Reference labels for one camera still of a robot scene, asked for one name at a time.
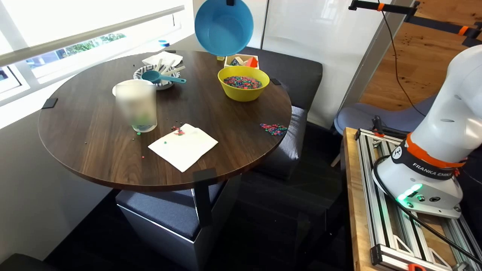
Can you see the colourful beads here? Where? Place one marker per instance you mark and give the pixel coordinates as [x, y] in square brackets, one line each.
[243, 82]

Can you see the blue plastic bowl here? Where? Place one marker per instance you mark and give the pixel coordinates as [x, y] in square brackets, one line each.
[224, 27]

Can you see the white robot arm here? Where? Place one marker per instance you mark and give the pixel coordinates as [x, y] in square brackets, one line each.
[421, 174]

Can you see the yellow plastic bowl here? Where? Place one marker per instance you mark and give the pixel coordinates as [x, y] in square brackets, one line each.
[243, 95]

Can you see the spilled beads on table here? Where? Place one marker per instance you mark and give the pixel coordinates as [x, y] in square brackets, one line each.
[275, 130]

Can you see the white paper napkin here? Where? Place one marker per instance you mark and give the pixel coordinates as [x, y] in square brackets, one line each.
[183, 146]

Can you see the dark grey sofa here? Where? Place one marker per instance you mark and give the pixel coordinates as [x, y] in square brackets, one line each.
[301, 79]

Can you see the small patterned plate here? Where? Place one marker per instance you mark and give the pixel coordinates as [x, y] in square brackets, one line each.
[157, 86]

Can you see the folded white napkin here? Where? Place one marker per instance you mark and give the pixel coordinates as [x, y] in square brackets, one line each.
[165, 58]

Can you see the blue plastic scoop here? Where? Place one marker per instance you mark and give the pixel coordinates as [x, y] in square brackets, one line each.
[157, 77]

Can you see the patterned paper cup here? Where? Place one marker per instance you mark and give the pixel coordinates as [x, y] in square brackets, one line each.
[138, 101]

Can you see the grey storage ottoman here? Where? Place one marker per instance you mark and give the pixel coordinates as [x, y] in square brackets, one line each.
[170, 223]

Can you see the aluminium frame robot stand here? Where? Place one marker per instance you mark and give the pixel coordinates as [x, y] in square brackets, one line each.
[383, 235]

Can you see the black camera tripod arm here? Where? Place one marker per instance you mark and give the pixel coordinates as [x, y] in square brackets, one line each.
[472, 33]

